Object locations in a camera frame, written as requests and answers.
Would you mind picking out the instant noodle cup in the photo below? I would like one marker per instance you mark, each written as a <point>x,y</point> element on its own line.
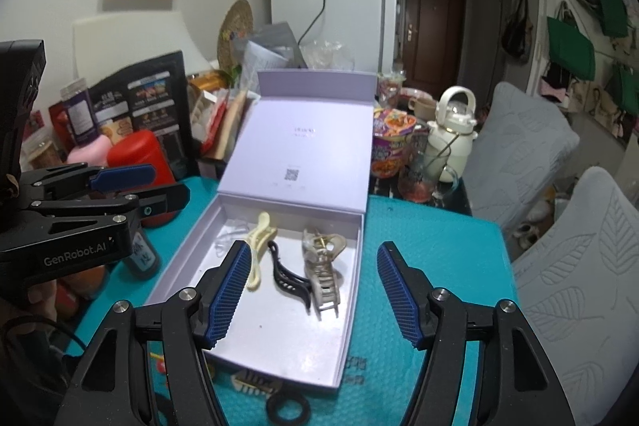
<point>389,146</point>

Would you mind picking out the teal bubble mat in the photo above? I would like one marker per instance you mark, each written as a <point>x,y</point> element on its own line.
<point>439,256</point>

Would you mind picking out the toothed metal hair clip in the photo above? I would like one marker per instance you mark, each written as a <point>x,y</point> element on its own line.
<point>254,381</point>

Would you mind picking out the brown door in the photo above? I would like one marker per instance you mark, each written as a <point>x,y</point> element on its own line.
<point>434,26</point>

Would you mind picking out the grey plastic bag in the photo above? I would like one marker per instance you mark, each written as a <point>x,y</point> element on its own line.
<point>274,41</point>

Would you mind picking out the red canister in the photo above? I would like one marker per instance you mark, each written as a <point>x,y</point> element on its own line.
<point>135,151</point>

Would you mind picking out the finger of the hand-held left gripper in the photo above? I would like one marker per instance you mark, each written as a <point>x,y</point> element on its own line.
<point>125,175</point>
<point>150,204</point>

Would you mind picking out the glass mug with spoon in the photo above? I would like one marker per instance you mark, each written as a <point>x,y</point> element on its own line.
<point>422,179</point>

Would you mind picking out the beige mug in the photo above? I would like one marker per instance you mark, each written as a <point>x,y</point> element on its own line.
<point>424,106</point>

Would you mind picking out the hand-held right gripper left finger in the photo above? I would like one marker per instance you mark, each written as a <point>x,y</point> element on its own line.
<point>229,291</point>

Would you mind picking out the clear snack cup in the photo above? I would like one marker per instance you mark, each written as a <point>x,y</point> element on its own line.
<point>390,89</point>

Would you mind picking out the white kettle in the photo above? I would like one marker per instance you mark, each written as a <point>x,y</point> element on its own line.
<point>452,131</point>

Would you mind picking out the small clear hair clip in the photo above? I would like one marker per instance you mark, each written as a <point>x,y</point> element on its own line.
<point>229,236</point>

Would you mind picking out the lavender gift box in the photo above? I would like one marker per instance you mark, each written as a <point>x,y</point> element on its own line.
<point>299,141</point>

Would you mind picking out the pink bottle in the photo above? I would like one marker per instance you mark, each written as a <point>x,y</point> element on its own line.
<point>87,154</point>

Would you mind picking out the black banana hair clip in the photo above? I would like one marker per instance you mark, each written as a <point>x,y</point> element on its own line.
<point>287,279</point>

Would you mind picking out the beige claw clip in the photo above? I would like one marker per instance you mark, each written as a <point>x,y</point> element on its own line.
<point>324,281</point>

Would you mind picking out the grey leaf pattern cushion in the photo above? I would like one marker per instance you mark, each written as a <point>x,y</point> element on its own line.
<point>589,281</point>
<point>524,146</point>

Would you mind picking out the green tote bag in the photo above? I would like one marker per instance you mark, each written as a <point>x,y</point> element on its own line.
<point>569,51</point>
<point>609,2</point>
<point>630,91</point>

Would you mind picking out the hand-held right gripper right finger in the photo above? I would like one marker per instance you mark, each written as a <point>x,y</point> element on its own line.
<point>397,294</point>

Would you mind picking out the person's left hand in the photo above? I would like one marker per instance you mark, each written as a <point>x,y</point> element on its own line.
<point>42,298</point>

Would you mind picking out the cream hair clip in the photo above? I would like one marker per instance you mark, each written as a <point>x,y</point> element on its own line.
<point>262,231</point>

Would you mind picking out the stack of snack packages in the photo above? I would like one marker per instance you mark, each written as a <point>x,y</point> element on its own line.
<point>219,116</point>

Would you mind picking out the woven straw fan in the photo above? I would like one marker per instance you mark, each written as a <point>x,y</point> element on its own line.
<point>237,26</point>

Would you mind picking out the dark spice jar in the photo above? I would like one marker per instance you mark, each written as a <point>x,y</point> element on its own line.
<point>80,116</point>

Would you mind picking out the white fridge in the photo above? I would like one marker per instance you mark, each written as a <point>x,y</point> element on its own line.
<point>359,21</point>

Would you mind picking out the black handbag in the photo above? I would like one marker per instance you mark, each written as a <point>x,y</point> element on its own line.
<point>516,29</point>

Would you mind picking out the black snack bag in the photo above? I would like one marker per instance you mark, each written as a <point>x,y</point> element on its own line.
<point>150,96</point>

